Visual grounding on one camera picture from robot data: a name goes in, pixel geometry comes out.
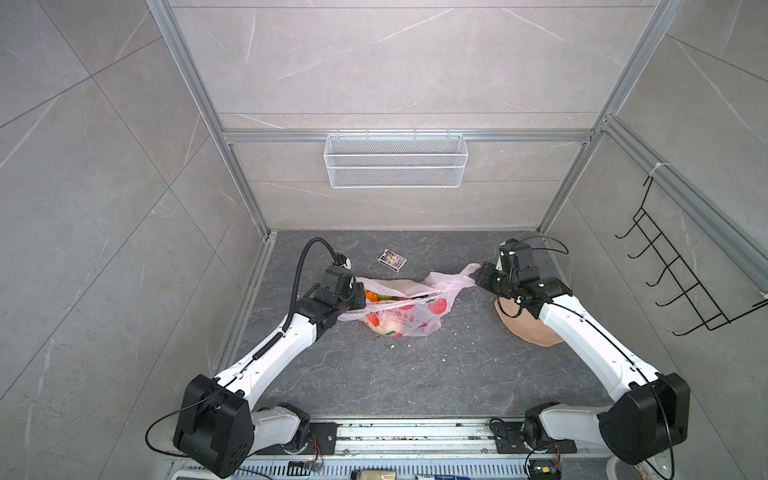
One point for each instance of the white wire mesh basket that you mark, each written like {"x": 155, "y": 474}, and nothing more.
{"x": 369, "y": 161}

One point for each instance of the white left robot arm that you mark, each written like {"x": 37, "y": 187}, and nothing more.
{"x": 219, "y": 425}

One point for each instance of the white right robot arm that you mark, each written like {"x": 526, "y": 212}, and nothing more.
{"x": 650, "y": 410}

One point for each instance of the pink wavy plastic plate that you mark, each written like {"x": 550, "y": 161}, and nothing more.
{"x": 524, "y": 325}

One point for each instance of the black wire hook rack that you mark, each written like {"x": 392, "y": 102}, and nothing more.
{"x": 688, "y": 287}

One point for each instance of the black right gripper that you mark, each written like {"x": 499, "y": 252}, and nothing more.
{"x": 482, "y": 277}

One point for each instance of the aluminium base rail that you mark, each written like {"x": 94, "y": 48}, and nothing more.
{"x": 438, "y": 448}

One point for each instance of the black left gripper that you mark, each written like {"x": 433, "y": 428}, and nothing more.
{"x": 357, "y": 289}

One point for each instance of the pink plastic shopping bag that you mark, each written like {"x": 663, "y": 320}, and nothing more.
{"x": 407, "y": 308}

